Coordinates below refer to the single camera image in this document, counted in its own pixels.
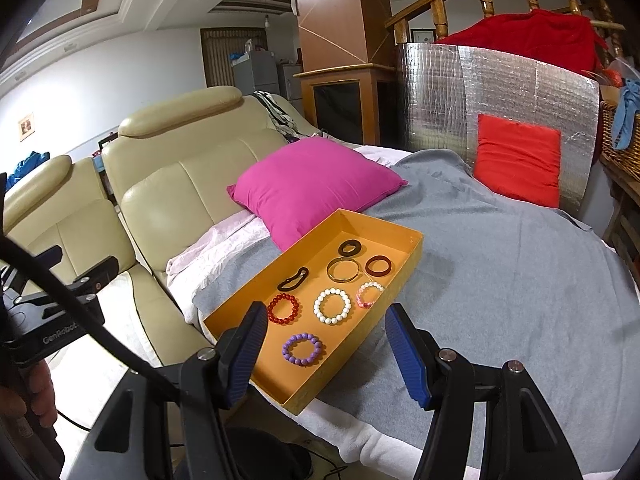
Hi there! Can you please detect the silver foil insulation sheet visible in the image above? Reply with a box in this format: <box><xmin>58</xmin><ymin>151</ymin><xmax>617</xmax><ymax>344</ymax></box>
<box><xmin>395</xmin><ymin>42</ymin><xmax>601</xmax><ymax>216</ymax></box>

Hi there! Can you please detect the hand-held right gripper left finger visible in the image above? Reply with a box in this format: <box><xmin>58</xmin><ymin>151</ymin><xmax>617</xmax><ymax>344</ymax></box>
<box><xmin>65</xmin><ymin>301</ymin><xmax>271</xmax><ymax>480</ymax></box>

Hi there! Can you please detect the blue garment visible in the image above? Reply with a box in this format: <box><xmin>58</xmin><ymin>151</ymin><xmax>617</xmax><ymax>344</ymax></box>
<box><xmin>10</xmin><ymin>150</ymin><xmax>51</xmax><ymax>186</ymax></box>

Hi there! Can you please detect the pale pink sheet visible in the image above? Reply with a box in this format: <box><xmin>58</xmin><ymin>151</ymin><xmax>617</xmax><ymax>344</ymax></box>
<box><xmin>165</xmin><ymin>145</ymin><xmax>416</xmax><ymax>326</ymax></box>

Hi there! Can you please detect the pink and white bead bracelet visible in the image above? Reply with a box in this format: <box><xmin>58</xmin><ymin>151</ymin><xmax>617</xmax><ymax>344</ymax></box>
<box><xmin>356</xmin><ymin>281</ymin><xmax>385</xmax><ymax>309</ymax></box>

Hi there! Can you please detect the white fleece blanket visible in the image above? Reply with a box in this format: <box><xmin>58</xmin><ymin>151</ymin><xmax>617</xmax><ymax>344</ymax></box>
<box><xmin>297</xmin><ymin>395</ymin><xmax>483</xmax><ymax>480</ymax></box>

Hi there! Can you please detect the wooden column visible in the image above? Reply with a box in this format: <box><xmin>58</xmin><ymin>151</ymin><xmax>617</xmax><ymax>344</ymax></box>
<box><xmin>289</xmin><ymin>0</ymin><xmax>396</xmax><ymax>146</ymax></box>

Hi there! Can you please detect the brown curtain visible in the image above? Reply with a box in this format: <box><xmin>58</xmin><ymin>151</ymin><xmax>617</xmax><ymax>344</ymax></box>
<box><xmin>200</xmin><ymin>27</ymin><xmax>268</xmax><ymax>88</ymax></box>

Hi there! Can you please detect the red cloth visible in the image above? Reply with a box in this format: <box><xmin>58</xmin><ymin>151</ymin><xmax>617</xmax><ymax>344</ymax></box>
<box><xmin>435</xmin><ymin>8</ymin><xmax>608</xmax><ymax>78</ymax></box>

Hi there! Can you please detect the magenta pillow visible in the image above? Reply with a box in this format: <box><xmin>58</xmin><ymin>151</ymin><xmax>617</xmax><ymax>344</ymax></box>
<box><xmin>226</xmin><ymin>137</ymin><xmax>408</xmax><ymax>252</ymax></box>

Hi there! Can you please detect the purple bead bracelet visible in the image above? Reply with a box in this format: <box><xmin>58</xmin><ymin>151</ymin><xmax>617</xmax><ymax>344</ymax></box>
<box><xmin>281</xmin><ymin>332</ymin><xmax>323</xmax><ymax>366</ymax></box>

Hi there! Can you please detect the wooden railing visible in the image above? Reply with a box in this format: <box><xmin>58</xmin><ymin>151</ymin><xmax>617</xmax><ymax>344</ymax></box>
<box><xmin>385</xmin><ymin>0</ymin><xmax>628</xmax><ymax>71</ymax></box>

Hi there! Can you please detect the grey blanket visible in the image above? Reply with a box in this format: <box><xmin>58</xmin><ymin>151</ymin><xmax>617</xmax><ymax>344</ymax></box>
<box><xmin>192</xmin><ymin>149</ymin><xmax>640</xmax><ymax>478</ymax></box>

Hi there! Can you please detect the grey refrigerator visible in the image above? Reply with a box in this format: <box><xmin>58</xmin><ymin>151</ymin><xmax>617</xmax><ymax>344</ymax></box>
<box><xmin>232</xmin><ymin>50</ymin><xmax>281</xmax><ymax>96</ymax></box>

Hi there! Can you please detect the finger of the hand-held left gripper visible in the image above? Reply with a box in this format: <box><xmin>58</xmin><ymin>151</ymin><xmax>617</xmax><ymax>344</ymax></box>
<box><xmin>27</xmin><ymin>245</ymin><xmax>64</xmax><ymax>275</ymax></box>
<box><xmin>74</xmin><ymin>255</ymin><xmax>119</xmax><ymax>295</ymax></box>

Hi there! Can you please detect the person's left hand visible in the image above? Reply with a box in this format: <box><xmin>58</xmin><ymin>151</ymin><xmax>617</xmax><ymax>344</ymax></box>
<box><xmin>0</xmin><ymin>360</ymin><xmax>59</xmax><ymax>429</ymax></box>

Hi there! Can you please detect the beige leather sofa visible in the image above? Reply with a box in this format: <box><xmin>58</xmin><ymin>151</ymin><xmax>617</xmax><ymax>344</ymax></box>
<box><xmin>0</xmin><ymin>85</ymin><xmax>321</xmax><ymax>366</ymax></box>

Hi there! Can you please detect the red pillow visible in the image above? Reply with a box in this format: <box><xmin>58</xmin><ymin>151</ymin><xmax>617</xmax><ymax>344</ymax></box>
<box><xmin>472</xmin><ymin>114</ymin><xmax>562</xmax><ymax>209</ymax></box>

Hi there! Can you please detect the clear amber bangle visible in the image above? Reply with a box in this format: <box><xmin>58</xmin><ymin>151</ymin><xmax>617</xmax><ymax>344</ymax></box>
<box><xmin>326</xmin><ymin>257</ymin><xmax>361</xmax><ymax>283</ymax></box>

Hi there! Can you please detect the black cable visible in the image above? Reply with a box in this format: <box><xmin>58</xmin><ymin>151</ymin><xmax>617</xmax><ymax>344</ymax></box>
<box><xmin>0</xmin><ymin>232</ymin><xmax>183</xmax><ymax>401</ymax></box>

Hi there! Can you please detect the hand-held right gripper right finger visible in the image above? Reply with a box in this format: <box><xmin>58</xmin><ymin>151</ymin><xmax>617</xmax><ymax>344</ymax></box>
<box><xmin>385</xmin><ymin>302</ymin><xmax>583</xmax><ymax>480</ymax></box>

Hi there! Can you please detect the black hair tie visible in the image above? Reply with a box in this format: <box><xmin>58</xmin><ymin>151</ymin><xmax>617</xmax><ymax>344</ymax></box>
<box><xmin>276</xmin><ymin>266</ymin><xmax>310</xmax><ymax>292</ymax></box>

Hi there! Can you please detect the striped cloth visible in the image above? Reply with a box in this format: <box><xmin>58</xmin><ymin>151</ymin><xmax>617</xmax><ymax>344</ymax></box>
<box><xmin>252</xmin><ymin>91</ymin><xmax>301</xmax><ymax>141</ymax></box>

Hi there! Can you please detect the dark red bangle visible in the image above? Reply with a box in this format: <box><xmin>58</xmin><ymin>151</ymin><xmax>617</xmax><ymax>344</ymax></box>
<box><xmin>364</xmin><ymin>254</ymin><xmax>392</xmax><ymax>277</ymax></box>

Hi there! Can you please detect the orange cardboard box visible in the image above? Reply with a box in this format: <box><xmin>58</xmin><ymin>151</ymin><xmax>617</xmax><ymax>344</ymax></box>
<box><xmin>202</xmin><ymin>208</ymin><xmax>425</xmax><ymax>416</ymax></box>

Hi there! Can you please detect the large wicker basket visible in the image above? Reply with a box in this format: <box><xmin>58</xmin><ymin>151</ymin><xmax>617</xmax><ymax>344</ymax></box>
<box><xmin>597</xmin><ymin>100</ymin><xmax>640</xmax><ymax>176</ymax></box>

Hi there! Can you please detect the blue cloth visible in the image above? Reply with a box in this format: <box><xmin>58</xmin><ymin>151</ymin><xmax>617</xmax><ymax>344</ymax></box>
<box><xmin>612</xmin><ymin>77</ymin><xmax>640</xmax><ymax>151</ymax></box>

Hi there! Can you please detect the red bead bracelet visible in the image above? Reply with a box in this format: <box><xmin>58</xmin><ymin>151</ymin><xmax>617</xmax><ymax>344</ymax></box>
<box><xmin>266</xmin><ymin>292</ymin><xmax>302</xmax><ymax>326</ymax></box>

